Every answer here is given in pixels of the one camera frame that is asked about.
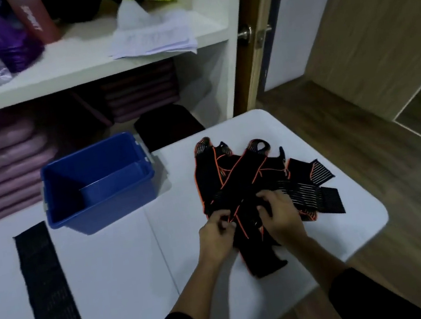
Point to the person's right hand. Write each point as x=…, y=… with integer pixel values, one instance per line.
x=285, y=221

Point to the person's left hand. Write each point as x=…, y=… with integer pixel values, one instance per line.
x=216, y=242

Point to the blue plastic bin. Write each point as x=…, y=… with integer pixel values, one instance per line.
x=105, y=215

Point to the person's right forearm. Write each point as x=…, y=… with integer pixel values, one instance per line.
x=318, y=259

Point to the person's left forearm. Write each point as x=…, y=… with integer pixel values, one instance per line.
x=202, y=295

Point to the black chair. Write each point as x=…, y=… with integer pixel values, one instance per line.
x=168, y=126

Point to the wooden door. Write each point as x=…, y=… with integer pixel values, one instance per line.
x=250, y=77

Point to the stack of pink mats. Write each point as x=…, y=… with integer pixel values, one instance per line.
x=1, y=171
x=138, y=93

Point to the metal door knob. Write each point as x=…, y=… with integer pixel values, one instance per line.
x=244, y=33

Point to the white paper sheets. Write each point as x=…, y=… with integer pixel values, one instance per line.
x=154, y=36

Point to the white shelf unit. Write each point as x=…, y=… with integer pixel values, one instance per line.
x=65, y=68

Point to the black round bag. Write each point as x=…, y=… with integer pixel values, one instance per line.
x=72, y=9

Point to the pink sport bottle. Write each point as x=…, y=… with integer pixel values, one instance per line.
x=37, y=25

